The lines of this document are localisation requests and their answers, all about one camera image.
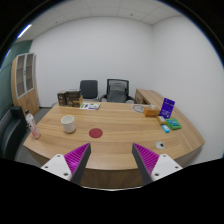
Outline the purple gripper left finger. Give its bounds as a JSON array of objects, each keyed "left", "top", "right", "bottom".
[{"left": 40, "top": 142, "right": 92, "bottom": 186}]

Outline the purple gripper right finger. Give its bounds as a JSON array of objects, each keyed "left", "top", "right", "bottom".
[{"left": 131, "top": 142, "right": 184, "bottom": 187}]

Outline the clear plastic water bottle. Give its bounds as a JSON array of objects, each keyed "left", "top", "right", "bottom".
[{"left": 25, "top": 110, "right": 41, "bottom": 139}]

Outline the red round coaster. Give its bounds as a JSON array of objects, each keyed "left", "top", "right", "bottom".
[{"left": 89, "top": 128, "right": 103, "bottom": 138}]

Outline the small blue packet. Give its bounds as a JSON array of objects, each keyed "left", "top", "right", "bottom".
[{"left": 162, "top": 125, "right": 170, "bottom": 133}]

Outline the white ceramic mug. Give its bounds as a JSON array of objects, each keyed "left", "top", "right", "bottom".
[{"left": 61, "top": 115, "right": 76, "bottom": 133}]

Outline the small tan box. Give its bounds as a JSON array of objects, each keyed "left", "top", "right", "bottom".
[{"left": 156, "top": 116, "right": 167, "bottom": 125}]

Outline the green flat box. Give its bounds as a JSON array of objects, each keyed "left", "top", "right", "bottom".
[{"left": 166, "top": 118, "right": 182, "bottom": 130}]

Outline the orange tissue box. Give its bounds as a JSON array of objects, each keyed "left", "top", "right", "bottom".
[{"left": 143, "top": 107, "right": 160, "bottom": 117}]

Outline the round white plate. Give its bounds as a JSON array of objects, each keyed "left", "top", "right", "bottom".
[{"left": 132, "top": 105, "right": 145, "bottom": 113}]

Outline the white green leaflet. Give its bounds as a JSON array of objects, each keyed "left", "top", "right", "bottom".
[{"left": 80, "top": 103, "right": 100, "bottom": 110}]

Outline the dark brown box stack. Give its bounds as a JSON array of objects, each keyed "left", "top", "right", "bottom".
[{"left": 66, "top": 89, "right": 83, "bottom": 107}]

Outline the wooden side desk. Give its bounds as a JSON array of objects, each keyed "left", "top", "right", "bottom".
[{"left": 135, "top": 89, "right": 164, "bottom": 108}]

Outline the dark brown box left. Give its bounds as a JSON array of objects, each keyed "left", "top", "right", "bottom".
[{"left": 57, "top": 91, "right": 67, "bottom": 106}]

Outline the grey fabric chair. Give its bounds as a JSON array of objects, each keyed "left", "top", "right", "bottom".
[{"left": 80, "top": 80, "right": 98, "bottom": 100}]

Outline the black leather sofa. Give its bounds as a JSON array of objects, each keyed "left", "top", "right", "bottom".
[{"left": 0, "top": 106, "right": 27, "bottom": 160}]

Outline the black mesh office chair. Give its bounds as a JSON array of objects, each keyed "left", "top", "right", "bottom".
[{"left": 100, "top": 79, "right": 136, "bottom": 103}]

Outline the wooden glass-door cabinet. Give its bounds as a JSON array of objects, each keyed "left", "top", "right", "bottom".
[{"left": 11, "top": 53, "right": 39, "bottom": 115}]

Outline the round silver cable grommet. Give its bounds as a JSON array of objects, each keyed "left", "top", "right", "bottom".
[{"left": 156, "top": 141, "right": 165, "bottom": 150}]

